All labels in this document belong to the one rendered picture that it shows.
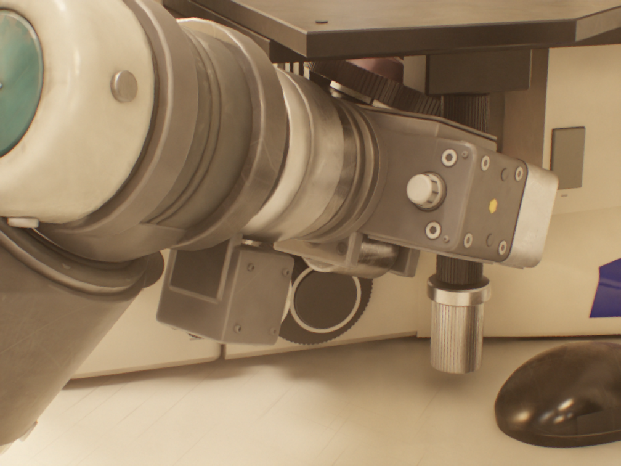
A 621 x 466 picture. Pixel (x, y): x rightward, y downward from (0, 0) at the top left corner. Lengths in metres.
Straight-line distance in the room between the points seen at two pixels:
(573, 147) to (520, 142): 0.03
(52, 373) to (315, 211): 0.12
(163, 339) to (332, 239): 0.17
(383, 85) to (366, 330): 0.14
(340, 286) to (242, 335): 0.16
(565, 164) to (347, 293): 0.16
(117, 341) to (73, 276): 0.23
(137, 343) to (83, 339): 0.21
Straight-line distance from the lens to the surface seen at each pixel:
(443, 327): 0.66
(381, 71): 0.74
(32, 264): 0.44
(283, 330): 0.66
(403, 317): 0.72
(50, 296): 0.44
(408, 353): 0.72
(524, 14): 0.55
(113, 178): 0.41
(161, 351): 0.68
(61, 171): 0.39
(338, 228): 0.53
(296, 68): 0.85
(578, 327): 0.74
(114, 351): 0.67
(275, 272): 0.50
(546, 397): 0.62
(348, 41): 0.50
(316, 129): 0.48
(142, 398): 0.66
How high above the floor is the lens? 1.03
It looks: 17 degrees down
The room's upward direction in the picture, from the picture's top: straight up
